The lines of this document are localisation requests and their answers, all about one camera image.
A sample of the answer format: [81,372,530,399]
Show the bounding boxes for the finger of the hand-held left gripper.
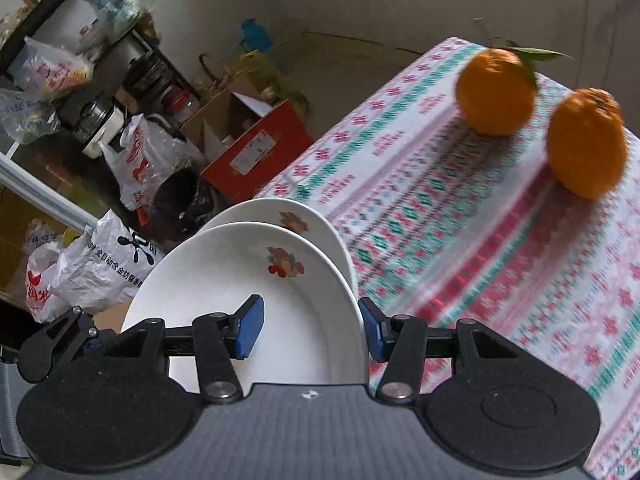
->
[17,305,99,385]

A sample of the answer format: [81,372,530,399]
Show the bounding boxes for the clear plastic bag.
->
[0,87,62,137]
[87,0,163,43]

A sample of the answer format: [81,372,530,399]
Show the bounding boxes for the black metal rack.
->
[0,0,168,161]

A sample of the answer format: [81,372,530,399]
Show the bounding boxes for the white bag red print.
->
[101,114,193,212]

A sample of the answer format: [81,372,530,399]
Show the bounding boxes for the white orange printed bag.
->
[9,36,96,102]

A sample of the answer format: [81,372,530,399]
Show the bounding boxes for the red cardboard box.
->
[179,89,317,207]

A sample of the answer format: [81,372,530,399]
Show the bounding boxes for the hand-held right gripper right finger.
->
[358,296,507,405]

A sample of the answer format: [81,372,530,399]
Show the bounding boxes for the white bag black print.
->
[49,208,167,313]

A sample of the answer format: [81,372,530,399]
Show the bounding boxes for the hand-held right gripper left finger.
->
[102,294,266,406]

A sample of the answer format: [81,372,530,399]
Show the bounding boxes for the aluminium door frame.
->
[0,147,101,233]

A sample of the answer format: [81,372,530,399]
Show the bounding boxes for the wicker basket with handle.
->
[198,51,241,96]

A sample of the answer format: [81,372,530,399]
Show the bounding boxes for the black cooking pot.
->
[121,54,171,98]

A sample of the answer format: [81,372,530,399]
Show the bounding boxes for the orange with green leaf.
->
[455,44,576,137]

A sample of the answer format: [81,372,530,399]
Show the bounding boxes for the jar with red lid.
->
[164,86,202,120]

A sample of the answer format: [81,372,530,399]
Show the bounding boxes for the white container with label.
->
[34,0,102,52]

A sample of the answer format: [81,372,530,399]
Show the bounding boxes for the small white kitchen appliance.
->
[70,92,126,160]

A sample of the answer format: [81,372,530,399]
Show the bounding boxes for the small red white bag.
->
[25,241,71,324]

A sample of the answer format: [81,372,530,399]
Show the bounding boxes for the black trash bin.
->
[149,166,217,246]

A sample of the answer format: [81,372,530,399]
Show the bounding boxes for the bumpy orange without leaf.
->
[545,87,629,201]

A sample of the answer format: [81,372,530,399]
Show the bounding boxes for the white floral plate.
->
[196,197,359,306]
[120,221,371,396]

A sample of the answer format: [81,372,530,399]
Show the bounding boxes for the patterned tablecloth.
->
[255,36,640,480]

